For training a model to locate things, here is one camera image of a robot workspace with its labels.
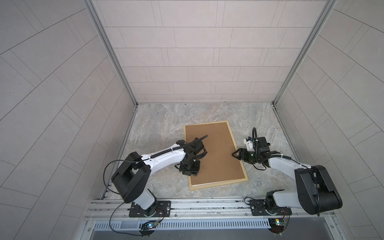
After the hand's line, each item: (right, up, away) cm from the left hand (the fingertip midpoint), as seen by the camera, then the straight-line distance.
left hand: (200, 173), depth 79 cm
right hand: (+21, +7, +9) cm, 24 cm away
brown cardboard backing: (+11, +3, +8) cm, 14 cm away
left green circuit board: (-23, -17, -15) cm, 33 cm away
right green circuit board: (+36, -19, -12) cm, 42 cm away
